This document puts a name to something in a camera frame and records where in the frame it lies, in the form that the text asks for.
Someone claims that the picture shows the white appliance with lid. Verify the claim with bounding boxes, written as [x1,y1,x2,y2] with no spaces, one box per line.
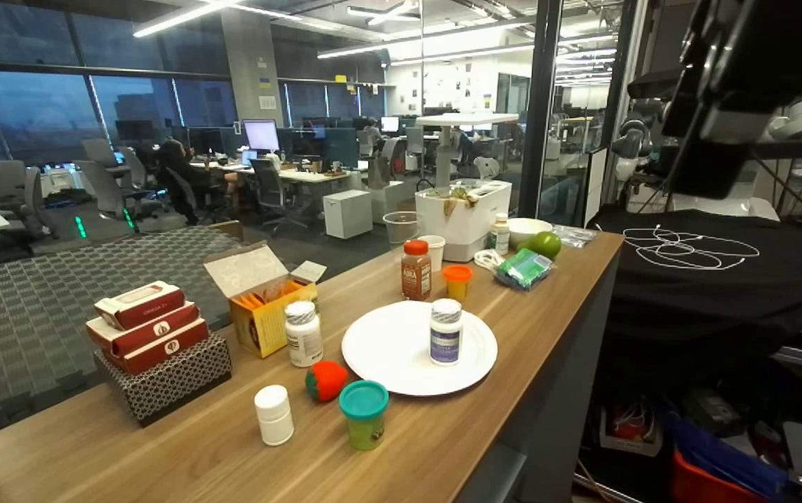
[416,180,512,260]

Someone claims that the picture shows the red storage bin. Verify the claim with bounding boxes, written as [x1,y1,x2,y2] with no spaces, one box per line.
[672,451,761,503]

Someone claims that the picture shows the red toy strawberry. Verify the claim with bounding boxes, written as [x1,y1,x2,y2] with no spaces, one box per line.
[306,362,350,402]

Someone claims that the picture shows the lower red box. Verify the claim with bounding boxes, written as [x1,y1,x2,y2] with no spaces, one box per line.
[107,319,211,374]

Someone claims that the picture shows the black cloth covered table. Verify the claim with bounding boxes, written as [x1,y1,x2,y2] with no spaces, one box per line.
[596,207,802,373]

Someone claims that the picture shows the white blue-label pill bottle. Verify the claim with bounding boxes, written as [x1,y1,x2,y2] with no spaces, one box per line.
[430,300,462,363]

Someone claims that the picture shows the orange-lid spice bottle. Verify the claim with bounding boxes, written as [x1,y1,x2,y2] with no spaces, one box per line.
[402,242,433,300]

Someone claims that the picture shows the top red box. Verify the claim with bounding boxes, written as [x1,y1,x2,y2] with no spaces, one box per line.
[95,281,184,331]

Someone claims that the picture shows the green apple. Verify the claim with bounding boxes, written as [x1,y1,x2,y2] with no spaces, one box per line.
[525,233,563,260]

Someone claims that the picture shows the white paper plate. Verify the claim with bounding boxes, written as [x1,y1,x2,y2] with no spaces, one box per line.
[340,302,498,398]

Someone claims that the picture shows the teal-lid green dough tub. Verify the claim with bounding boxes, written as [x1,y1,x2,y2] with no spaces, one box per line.
[338,381,388,451]

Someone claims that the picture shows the open yellow cardboard box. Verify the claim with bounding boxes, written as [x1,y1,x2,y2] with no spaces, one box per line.
[204,243,324,359]

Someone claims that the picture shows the white pedestal cabinet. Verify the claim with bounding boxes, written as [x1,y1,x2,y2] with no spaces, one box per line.
[322,190,373,242]

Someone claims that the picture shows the white coiled cable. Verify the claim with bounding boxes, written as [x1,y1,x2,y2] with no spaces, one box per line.
[620,221,764,274]

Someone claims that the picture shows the small plain white bottle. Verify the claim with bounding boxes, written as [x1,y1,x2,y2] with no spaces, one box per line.
[255,387,293,448]

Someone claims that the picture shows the white bowl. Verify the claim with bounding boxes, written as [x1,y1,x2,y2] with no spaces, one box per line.
[505,218,554,247]

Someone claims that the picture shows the white paper cup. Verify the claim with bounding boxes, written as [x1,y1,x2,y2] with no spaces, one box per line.
[416,235,447,274]

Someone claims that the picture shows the computer monitor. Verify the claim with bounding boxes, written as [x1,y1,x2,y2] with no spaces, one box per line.
[247,122,279,152]

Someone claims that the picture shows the green teal snack packet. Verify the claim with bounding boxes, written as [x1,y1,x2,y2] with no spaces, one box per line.
[494,249,554,291]

